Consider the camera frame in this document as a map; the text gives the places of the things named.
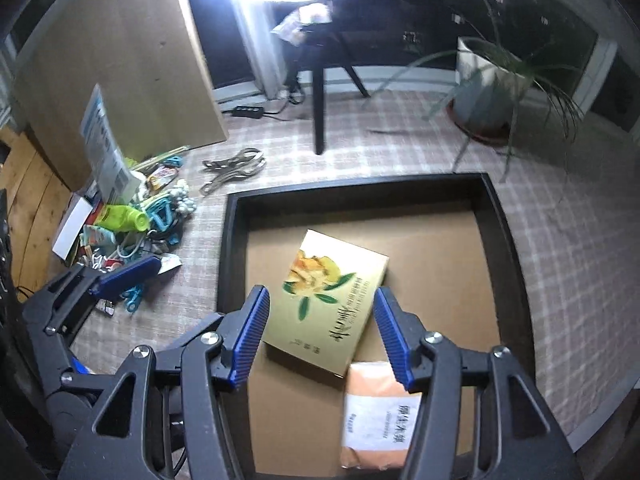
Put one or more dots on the clear printed refill pouch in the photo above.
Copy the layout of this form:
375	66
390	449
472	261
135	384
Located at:
115	181

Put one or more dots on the black tripod stand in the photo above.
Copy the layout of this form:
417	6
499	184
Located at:
317	43

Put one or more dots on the black power strip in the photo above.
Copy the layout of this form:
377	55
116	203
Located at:
248	111

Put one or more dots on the green snack stick packet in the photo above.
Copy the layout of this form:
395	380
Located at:
122	218

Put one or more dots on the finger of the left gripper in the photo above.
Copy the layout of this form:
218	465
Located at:
127	274

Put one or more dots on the potted spider plant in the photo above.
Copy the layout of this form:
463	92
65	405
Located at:
491	84

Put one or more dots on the metal scissors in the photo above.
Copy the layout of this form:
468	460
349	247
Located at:
247	163

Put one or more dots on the yellow flower tea box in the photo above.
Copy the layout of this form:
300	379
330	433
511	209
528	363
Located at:
319	312

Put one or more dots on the teal plastic clothes peg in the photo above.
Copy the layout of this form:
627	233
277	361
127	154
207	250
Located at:
164	216

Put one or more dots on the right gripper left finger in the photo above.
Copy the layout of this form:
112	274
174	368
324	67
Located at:
219	360

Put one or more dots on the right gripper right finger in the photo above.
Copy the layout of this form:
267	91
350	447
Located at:
481	416

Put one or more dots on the cardboard box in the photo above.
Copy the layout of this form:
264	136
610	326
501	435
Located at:
145	57

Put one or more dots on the orange paper packet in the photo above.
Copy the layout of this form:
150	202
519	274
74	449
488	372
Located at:
379	418

